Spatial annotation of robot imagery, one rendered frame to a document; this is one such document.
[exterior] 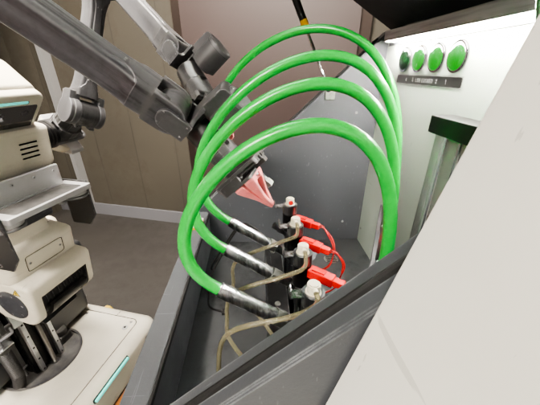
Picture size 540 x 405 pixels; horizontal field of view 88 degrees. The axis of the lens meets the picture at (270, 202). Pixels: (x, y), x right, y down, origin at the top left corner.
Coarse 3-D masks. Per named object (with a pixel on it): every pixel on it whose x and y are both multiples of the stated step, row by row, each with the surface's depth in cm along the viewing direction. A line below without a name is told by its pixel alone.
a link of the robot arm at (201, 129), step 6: (204, 114) 47; (198, 120) 48; (204, 120) 48; (210, 120) 48; (198, 126) 48; (204, 126) 48; (192, 132) 48; (198, 132) 48; (216, 132) 49; (192, 138) 49; (198, 138) 49; (198, 144) 49
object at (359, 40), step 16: (288, 32) 49; (304, 32) 48; (320, 32) 48; (336, 32) 47; (352, 32) 46; (256, 48) 52; (368, 48) 46; (240, 64) 54; (384, 64) 46; (400, 112) 49
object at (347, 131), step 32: (288, 128) 24; (320, 128) 24; (352, 128) 25; (224, 160) 25; (384, 160) 26; (384, 192) 28; (192, 224) 28; (384, 224) 30; (192, 256) 30; (224, 288) 32
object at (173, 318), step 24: (192, 240) 74; (168, 288) 58; (192, 288) 65; (168, 312) 52; (192, 312) 65; (168, 336) 48; (144, 360) 44; (168, 360) 47; (144, 384) 40; (168, 384) 47
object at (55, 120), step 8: (56, 112) 89; (40, 120) 87; (48, 120) 89; (56, 120) 87; (56, 128) 87; (64, 128) 88; (72, 128) 89; (80, 128) 93; (64, 136) 90; (72, 136) 91; (80, 136) 96; (56, 144) 88
